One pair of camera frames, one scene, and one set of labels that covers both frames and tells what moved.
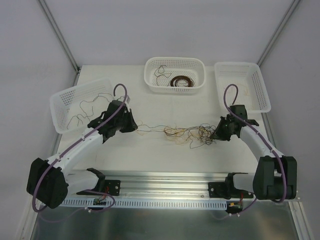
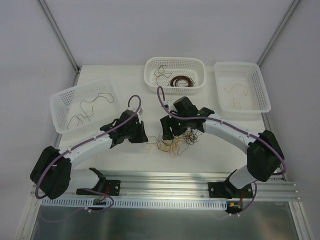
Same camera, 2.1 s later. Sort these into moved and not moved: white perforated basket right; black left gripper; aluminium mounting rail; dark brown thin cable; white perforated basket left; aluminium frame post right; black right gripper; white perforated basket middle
Moved: black right gripper; black left gripper
Not moved: dark brown thin cable; white perforated basket left; white perforated basket right; white perforated basket middle; aluminium mounting rail; aluminium frame post right
